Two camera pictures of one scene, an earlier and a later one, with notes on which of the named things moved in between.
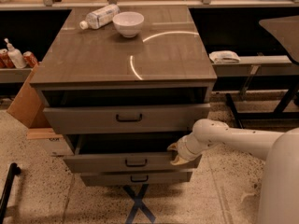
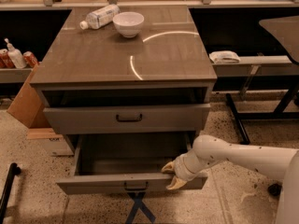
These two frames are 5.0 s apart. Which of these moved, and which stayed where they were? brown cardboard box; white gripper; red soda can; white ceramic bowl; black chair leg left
Moved: white gripper
Stayed: brown cardboard box; white ceramic bowl; red soda can; black chair leg left
